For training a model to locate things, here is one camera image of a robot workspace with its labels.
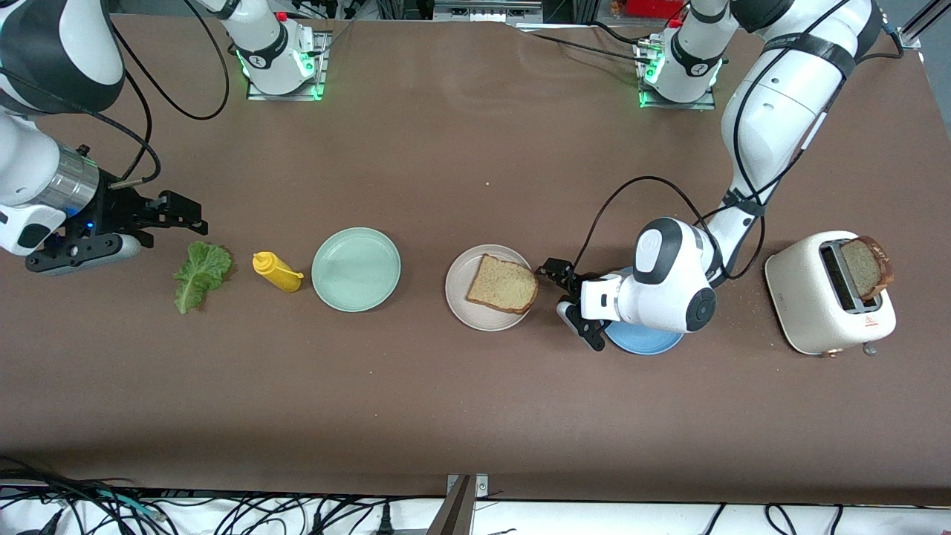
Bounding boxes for light crust bread slice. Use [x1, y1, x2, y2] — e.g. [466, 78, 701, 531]
[466, 253, 539, 315]

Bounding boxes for yellow mustard squeeze bottle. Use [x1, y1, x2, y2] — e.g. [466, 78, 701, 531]
[253, 251, 305, 293]

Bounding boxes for blue round plate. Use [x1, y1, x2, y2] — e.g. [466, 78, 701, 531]
[600, 266, 686, 356]

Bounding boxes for beige round plate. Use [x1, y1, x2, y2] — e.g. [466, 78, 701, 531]
[445, 244, 536, 331]

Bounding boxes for green round plate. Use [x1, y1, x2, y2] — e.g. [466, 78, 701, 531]
[311, 227, 402, 313]

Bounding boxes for green lettuce leaf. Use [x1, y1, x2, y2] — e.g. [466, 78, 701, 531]
[172, 241, 233, 314]

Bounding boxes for white two-slot toaster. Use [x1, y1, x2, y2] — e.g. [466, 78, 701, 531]
[765, 230, 898, 357]

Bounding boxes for red box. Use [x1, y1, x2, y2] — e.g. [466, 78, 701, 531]
[613, 0, 688, 19]

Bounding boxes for dark crust bread slice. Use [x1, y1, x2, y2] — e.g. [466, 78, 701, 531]
[840, 236, 895, 302]

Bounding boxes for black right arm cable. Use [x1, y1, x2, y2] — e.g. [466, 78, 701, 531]
[0, 0, 231, 190]

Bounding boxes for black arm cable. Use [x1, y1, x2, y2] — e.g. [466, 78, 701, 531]
[572, 0, 903, 282]
[0, 0, 231, 190]

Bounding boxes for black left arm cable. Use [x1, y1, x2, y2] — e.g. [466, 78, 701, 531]
[572, 0, 903, 282]

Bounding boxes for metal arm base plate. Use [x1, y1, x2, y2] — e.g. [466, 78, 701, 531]
[245, 30, 329, 101]
[635, 41, 718, 111]

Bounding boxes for metal table edge bracket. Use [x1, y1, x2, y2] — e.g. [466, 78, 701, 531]
[444, 473, 491, 535]

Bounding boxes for teal cable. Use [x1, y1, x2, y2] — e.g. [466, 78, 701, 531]
[93, 489, 160, 519]

